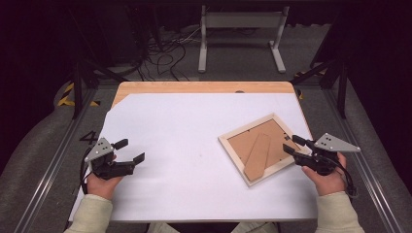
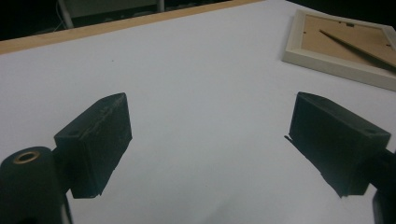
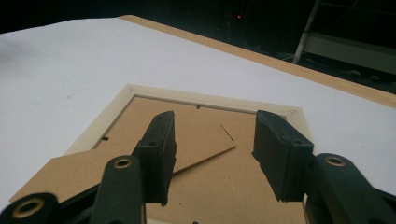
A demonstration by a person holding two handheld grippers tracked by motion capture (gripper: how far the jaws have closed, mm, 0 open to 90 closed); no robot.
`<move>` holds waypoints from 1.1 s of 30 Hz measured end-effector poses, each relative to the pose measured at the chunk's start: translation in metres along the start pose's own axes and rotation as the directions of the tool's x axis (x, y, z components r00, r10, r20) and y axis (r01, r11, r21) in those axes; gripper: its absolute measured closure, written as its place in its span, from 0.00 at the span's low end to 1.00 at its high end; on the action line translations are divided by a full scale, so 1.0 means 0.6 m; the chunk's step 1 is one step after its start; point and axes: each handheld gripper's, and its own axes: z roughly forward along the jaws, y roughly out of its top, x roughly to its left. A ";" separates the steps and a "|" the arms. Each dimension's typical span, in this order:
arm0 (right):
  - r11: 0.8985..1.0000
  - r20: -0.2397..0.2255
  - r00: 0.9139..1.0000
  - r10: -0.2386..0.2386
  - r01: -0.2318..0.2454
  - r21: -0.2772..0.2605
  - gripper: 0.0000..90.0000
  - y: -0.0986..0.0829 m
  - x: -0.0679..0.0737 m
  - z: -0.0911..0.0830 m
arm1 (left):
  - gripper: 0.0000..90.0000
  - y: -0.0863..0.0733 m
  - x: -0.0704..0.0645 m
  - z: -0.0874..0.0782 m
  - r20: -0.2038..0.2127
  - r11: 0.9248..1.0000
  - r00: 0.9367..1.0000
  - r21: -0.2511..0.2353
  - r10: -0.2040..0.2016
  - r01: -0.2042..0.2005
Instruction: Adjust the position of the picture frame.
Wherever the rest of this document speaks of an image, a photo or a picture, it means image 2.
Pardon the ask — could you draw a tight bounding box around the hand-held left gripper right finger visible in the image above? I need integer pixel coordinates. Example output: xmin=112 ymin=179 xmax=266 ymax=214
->
xmin=283 ymin=91 xmax=392 ymax=198

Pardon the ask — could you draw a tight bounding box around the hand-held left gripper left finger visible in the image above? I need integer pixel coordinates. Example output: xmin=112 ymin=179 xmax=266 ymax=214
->
xmin=53 ymin=91 xmax=134 ymax=200

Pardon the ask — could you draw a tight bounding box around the white picture frame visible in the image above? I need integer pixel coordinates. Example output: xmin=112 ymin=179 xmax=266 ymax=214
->
xmin=281 ymin=8 xmax=396 ymax=91

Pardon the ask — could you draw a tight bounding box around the white table sheet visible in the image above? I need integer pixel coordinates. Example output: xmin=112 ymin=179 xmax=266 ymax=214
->
xmin=0 ymin=0 xmax=396 ymax=224

